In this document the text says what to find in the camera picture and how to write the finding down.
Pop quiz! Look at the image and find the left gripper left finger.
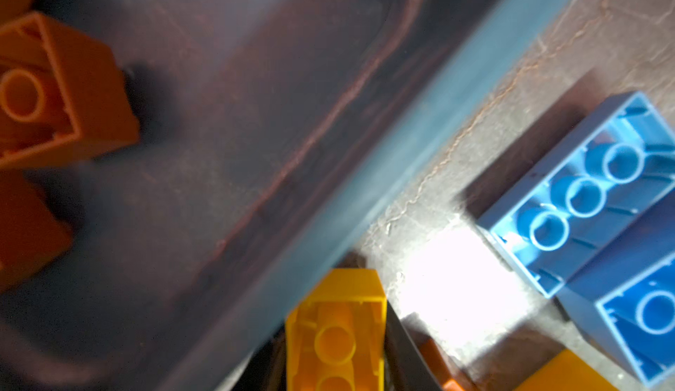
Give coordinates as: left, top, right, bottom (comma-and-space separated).
232, 332, 287, 391

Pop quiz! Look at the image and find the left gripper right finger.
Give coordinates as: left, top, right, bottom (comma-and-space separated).
384, 302, 441, 391

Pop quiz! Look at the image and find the yellow brick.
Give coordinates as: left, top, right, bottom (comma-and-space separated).
514, 350, 617, 391
285, 268, 388, 391

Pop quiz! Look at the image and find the blue brick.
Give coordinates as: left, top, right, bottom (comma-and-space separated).
557, 194, 674, 387
477, 92, 674, 299

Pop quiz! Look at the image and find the back teal bin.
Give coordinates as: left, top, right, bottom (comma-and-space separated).
1, 0, 568, 390

